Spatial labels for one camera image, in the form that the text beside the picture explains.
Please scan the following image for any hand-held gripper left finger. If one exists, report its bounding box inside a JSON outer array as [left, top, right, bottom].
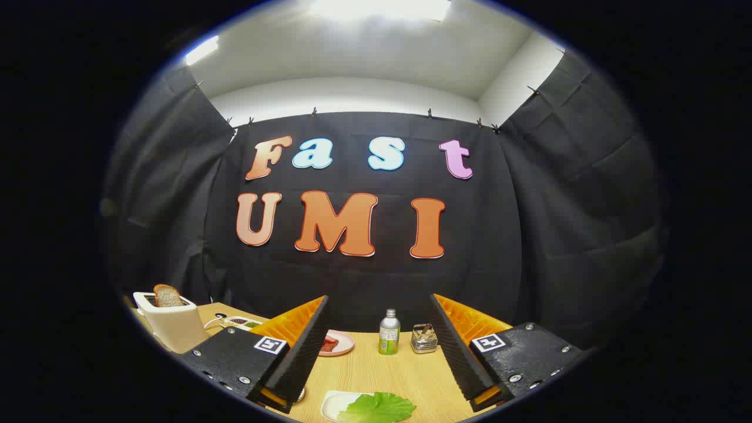
[[179, 295, 330, 414]]

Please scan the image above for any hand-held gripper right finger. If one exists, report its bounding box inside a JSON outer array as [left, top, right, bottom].
[[430, 293, 588, 413]]

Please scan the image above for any green lettuce leaf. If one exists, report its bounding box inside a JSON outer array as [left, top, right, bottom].
[[337, 392, 417, 423]]

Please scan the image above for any toasted bread slice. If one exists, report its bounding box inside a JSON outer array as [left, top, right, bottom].
[[153, 284, 184, 308]]

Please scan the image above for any pink plate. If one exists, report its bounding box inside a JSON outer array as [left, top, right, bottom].
[[318, 330, 355, 357]]

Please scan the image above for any white square plate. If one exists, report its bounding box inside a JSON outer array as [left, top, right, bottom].
[[321, 391, 377, 423]]

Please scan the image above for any metal bottle with green label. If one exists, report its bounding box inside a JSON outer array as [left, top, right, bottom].
[[379, 309, 401, 355]]

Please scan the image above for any white compartment dish with beans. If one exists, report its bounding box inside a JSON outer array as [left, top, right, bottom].
[[220, 316, 263, 331]]

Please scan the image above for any black backdrop cloth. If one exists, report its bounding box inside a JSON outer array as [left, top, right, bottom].
[[103, 50, 667, 353]]

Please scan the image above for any white toaster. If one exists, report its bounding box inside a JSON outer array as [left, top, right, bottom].
[[133, 291, 211, 354]]

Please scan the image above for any ceiling light panel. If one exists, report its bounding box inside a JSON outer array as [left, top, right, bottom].
[[308, 0, 452, 22], [185, 35, 220, 65]]

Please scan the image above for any metal wire basket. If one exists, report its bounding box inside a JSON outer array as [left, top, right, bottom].
[[411, 324, 439, 354]]

